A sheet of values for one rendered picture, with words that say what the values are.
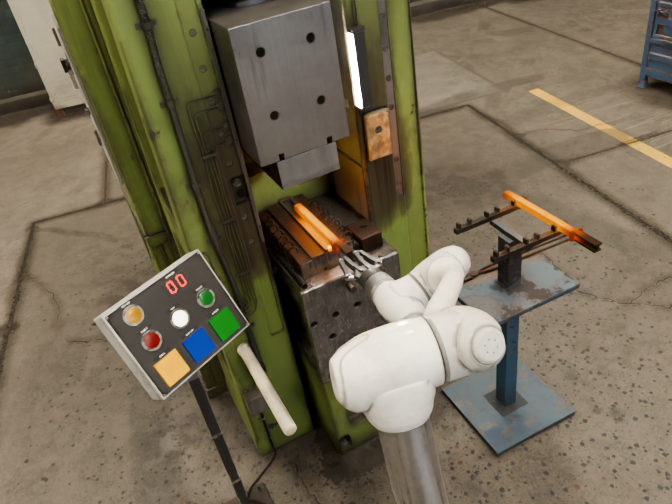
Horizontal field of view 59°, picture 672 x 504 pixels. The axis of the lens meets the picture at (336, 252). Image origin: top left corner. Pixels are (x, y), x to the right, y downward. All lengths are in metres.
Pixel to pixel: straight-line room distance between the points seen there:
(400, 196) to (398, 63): 0.49
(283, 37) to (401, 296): 0.77
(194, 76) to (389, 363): 1.07
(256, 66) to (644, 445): 2.05
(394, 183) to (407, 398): 1.26
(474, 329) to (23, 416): 2.74
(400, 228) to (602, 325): 1.28
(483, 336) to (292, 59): 0.99
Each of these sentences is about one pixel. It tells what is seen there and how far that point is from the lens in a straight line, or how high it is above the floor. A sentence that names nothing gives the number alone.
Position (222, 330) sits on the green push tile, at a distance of 1.78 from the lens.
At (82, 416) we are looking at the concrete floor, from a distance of 3.26.
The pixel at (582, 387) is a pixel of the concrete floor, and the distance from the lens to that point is 2.88.
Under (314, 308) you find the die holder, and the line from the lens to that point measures 2.02.
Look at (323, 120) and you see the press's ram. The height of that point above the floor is 1.44.
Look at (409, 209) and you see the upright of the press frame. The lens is 2.31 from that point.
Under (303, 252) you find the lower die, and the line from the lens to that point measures 2.04.
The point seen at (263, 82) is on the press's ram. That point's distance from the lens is 1.70.
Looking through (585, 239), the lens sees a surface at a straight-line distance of 2.07.
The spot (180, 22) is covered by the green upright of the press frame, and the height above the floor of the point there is 1.78.
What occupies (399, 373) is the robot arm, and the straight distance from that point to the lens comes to 1.04.
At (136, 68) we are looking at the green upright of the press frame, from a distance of 1.75.
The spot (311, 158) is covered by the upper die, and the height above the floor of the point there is 1.34.
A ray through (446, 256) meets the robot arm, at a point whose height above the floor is 1.15.
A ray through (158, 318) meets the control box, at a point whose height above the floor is 1.12.
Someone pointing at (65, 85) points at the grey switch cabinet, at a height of 0.34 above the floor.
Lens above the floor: 2.13
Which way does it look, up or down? 35 degrees down
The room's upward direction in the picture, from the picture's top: 10 degrees counter-clockwise
